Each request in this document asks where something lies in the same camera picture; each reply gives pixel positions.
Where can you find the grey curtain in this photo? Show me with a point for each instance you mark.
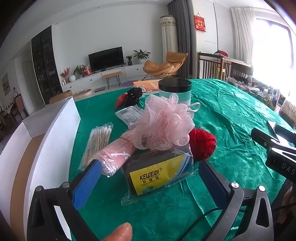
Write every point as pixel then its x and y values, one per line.
pixel 182 27

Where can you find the black beaded bag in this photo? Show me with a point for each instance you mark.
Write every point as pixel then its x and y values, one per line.
pixel 134 96

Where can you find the tissue pack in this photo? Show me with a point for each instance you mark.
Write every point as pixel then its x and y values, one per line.
pixel 128 114

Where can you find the orange lounge chair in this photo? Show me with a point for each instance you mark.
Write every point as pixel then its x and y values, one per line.
pixel 161 64

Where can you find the black display cabinet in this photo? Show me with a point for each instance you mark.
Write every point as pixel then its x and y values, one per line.
pixel 45 64

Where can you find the small potted plant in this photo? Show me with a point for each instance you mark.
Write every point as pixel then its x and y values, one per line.
pixel 129 60

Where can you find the clutter by window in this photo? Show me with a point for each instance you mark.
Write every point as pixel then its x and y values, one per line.
pixel 261 90

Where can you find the large potted plant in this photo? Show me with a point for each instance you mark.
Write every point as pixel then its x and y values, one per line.
pixel 141 55

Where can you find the flat screen television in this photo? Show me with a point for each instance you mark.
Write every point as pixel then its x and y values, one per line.
pixel 105 58

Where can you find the red wall hanging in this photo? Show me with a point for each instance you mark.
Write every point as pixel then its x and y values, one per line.
pixel 200 23

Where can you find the pink bath pouf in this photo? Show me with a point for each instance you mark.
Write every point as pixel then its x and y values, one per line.
pixel 161 118

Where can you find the standing air conditioner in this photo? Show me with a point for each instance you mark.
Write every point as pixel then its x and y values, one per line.
pixel 168 34

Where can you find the white curtain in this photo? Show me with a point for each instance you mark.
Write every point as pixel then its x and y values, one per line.
pixel 242 34

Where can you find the white cardboard box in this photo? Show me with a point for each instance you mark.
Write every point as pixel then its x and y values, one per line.
pixel 55 143

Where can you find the brown cardboard box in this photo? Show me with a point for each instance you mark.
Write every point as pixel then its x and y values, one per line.
pixel 61 96

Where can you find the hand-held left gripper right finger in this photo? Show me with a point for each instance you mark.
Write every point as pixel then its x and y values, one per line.
pixel 211 183

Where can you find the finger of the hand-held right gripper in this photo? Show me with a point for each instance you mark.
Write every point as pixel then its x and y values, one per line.
pixel 263 136

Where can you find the yellow label sponge pack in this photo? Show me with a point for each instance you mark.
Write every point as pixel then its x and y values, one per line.
pixel 148 176

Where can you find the red yarn ball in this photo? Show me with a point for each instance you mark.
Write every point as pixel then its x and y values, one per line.
pixel 203 143

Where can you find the small patterned card box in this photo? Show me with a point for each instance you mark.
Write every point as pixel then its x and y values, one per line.
pixel 141 88

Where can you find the wooden stool hairpin legs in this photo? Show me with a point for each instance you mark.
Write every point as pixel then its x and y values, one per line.
pixel 112 74

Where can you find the leafy plant white pot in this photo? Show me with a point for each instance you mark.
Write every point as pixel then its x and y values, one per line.
pixel 78 71

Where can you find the red gift box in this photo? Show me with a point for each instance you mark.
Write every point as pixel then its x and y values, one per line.
pixel 86 71

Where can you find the red flower vase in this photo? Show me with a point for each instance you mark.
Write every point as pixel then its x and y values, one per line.
pixel 65 74

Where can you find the orange cover book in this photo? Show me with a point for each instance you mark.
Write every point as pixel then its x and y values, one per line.
pixel 152 84

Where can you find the cotton swab pack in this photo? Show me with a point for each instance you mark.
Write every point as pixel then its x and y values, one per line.
pixel 97 139

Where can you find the clear jar black lid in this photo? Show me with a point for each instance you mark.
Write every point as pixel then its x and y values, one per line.
pixel 174 87

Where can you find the red plastic item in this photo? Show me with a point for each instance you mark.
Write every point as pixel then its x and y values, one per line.
pixel 120 100

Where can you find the white television cabinet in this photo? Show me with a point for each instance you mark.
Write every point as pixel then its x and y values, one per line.
pixel 134 70

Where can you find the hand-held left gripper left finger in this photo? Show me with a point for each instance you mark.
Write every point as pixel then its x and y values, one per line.
pixel 86 183

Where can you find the framed wall picture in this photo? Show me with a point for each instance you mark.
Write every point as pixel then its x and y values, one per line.
pixel 6 83

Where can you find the red garment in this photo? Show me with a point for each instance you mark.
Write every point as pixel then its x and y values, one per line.
pixel 223 53

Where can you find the person's right hand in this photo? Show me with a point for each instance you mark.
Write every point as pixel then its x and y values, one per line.
pixel 289 204

